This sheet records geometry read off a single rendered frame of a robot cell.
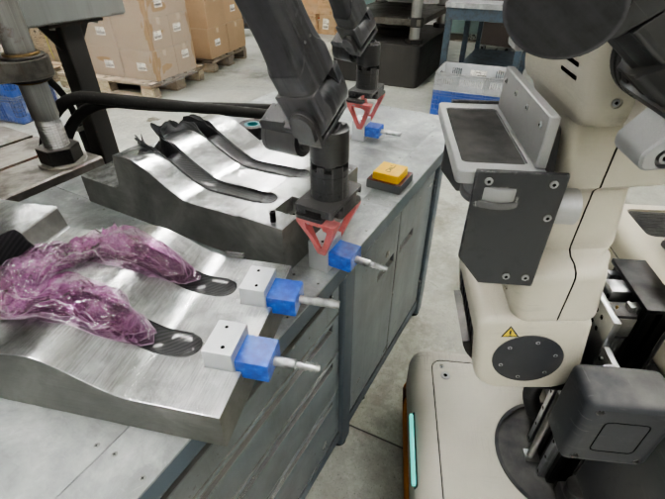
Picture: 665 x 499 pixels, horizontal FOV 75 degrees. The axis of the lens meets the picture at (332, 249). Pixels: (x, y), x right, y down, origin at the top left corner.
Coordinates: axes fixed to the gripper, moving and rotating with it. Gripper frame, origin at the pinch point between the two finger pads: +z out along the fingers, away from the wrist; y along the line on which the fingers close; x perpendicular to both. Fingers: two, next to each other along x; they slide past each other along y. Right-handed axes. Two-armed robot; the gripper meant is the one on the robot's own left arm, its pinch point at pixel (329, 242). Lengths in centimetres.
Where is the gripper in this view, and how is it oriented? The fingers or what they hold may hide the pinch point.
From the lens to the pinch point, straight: 71.5
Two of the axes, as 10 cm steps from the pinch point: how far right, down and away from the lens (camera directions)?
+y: -4.7, 5.2, -7.1
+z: 0.0, 8.0, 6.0
